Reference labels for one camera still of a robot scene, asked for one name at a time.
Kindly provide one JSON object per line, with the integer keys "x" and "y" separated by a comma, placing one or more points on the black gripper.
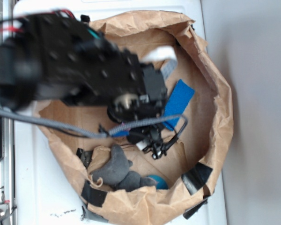
{"x": 150, "y": 99}

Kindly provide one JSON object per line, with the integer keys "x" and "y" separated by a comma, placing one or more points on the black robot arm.
{"x": 52, "y": 56}

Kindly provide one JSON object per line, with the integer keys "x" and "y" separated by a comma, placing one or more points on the blue rectangular sponge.
{"x": 179, "y": 99}

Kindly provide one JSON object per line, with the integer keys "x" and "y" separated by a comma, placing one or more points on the black tape piece top left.
{"x": 85, "y": 19}

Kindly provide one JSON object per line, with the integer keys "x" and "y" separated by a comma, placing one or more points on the black tape piece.
{"x": 93, "y": 196}
{"x": 84, "y": 156}
{"x": 85, "y": 19}
{"x": 196, "y": 177}

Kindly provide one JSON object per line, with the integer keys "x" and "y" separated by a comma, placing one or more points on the black tape piece bottom right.
{"x": 196, "y": 177}

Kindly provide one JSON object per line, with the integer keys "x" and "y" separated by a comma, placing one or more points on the grey plush toy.
{"x": 116, "y": 173}

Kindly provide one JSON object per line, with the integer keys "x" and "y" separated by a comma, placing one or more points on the blue ball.
{"x": 160, "y": 182}

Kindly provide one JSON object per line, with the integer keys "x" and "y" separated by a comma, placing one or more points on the black tape piece inner left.
{"x": 84, "y": 156}

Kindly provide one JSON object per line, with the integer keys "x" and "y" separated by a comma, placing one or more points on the brown paper bag tray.
{"x": 206, "y": 138}

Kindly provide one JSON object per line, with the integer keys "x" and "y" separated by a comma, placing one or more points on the black tape piece bottom left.
{"x": 93, "y": 196}

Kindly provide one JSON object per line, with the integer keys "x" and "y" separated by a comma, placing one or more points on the white plastic tray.
{"x": 43, "y": 194}

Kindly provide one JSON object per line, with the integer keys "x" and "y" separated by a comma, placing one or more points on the aluminium frame rail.
{"x": 8, "y": 208}

